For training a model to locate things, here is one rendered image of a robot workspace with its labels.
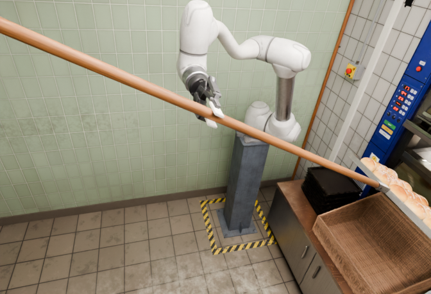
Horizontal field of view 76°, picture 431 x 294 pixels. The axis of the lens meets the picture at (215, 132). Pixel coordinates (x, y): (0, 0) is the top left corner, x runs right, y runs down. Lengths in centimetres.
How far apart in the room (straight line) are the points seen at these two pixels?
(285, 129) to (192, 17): 106
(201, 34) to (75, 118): 146
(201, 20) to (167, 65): 109
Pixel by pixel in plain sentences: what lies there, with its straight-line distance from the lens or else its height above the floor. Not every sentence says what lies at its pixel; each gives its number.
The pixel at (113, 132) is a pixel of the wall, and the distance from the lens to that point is 229.
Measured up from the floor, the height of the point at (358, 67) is 151.
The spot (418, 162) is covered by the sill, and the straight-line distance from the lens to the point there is 206.
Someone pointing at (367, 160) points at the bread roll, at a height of 125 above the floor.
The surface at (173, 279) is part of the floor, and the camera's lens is 243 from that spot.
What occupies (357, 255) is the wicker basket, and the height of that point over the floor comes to 59.
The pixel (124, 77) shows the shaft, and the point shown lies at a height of 188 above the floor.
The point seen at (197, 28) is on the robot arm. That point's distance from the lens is 97.
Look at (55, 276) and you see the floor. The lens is 262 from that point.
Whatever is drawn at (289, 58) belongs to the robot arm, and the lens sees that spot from 140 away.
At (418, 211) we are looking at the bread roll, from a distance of 157.
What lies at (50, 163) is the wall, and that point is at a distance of 253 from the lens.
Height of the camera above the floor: 216
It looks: 35 degrees down
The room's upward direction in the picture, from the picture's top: 6 degrees clockwise
